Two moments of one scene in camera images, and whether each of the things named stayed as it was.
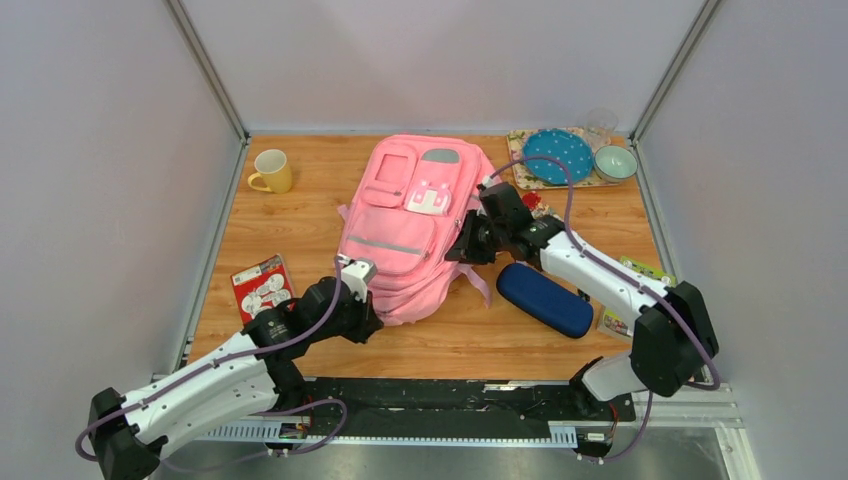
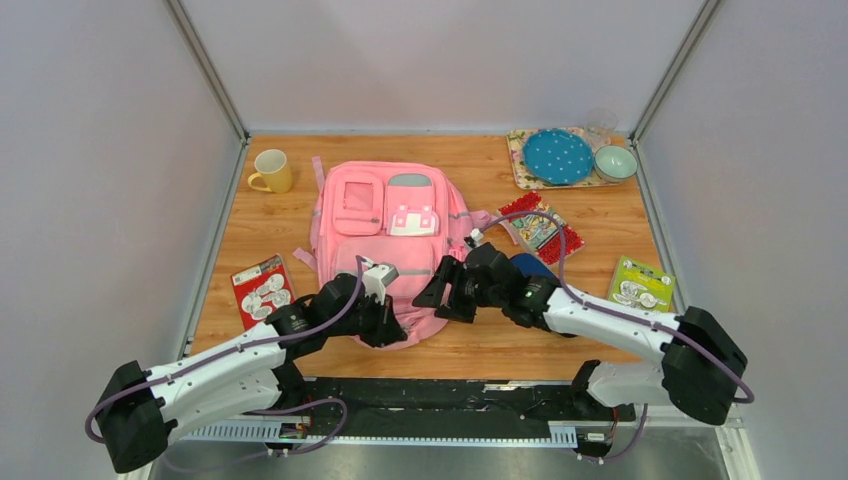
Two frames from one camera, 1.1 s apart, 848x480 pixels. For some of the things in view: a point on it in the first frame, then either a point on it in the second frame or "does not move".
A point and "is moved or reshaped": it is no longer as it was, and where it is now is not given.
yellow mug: [272, 166] does not move
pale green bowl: [614, 163] does not move
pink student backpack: [408, 194] is moved or reshaped
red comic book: [260, 287] does not move
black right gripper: [465, 249] -> [431, 296]
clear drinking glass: [600, 125] does not move
